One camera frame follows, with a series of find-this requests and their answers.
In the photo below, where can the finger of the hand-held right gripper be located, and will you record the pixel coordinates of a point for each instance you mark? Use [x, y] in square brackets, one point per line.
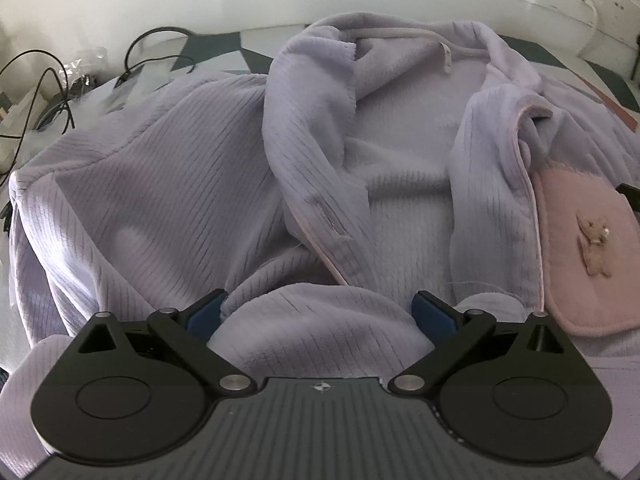
[631, 194]

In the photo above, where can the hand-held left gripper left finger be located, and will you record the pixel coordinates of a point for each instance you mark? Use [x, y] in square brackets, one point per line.
[205, 317]

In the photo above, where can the lavender fleece robe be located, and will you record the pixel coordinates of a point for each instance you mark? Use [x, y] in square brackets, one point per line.
[200, 210]

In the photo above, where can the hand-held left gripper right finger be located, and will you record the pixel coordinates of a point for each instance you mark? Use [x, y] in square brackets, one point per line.
[435, 320]

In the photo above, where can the clear plastic bag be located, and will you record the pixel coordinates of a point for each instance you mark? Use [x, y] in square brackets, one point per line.
[85, 67]

